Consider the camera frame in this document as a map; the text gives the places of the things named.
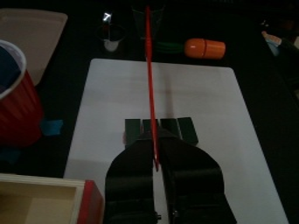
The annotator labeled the clear glass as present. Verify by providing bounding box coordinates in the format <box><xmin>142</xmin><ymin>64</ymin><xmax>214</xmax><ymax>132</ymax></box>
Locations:
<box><xmin>130</xmin><ymin>3</ymin><xmax>169</xmax><ymax>42</ymax></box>

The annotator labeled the dark green sushi roll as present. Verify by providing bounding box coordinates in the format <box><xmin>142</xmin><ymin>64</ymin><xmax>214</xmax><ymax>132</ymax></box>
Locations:
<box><xmin>123</xmin><ymin>116</ymin><xmax>201</xmax><ymax>147</ymax></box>

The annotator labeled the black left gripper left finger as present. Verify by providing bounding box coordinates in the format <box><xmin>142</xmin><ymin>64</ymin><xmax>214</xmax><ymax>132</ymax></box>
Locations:
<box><xmin>103</xmin><ymin>131</ymin><xmax>161</xmax><ymax>224</ymax></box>

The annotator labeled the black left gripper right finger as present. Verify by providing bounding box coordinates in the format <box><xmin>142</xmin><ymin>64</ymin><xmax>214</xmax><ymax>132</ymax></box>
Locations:
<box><xmin>158</xmin><ymin>128</ymin><xmax>240</xmax><ymax>224</ymax></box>

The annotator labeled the orange toy carrot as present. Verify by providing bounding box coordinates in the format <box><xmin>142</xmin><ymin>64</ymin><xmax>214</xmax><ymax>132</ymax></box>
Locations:
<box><xmin>155</xmin><ymin>38</ymin><xmax>228</xmax><ymax>60</ymax></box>

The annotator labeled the red plastic cup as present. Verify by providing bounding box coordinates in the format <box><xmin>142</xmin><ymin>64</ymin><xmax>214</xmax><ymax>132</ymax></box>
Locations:
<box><xmin>0</xmin><ymin>38</ymin><xmax>45</xmax><ymax>148</ymax></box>

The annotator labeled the blue cloth piece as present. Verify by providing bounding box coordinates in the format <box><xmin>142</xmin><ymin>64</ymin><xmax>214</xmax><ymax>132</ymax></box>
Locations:
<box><xmin>41</xmin><ymin>117</ymin><xmax>65</xmax><ymax>137</ymax></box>

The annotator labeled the small black measuring cup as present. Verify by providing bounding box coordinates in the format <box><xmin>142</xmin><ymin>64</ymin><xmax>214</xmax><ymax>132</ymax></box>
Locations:
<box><xmin>97</xmin><ymin>11</ymin><xmax>129</xmax><ymax>53</ymax></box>

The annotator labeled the white cutting board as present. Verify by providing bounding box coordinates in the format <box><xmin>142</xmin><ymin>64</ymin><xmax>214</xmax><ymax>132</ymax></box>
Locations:
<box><xmin>63</xmin><ymin>58</ymin><xmax>290</xmax><ymax>224</ymax></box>

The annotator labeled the beige plate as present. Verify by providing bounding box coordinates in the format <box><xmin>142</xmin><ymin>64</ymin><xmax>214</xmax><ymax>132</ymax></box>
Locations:
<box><xmin>0</xmin><ymin>8</ymin><xmax>70</xmax><ymax>88</ymax></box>

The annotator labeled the wooden box with red side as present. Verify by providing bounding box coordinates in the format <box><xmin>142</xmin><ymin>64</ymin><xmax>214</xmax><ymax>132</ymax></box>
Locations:
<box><xmin>0</xmin><ymin>172</ymin><xmax>106</xmax><ymax>224</ymax></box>

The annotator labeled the red toy knife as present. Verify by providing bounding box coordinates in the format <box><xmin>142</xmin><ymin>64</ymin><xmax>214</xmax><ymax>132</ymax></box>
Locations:
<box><xmin>145</xmin><ymin>4</ymin><xmax>162</xmax><ymax>172</ymax></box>

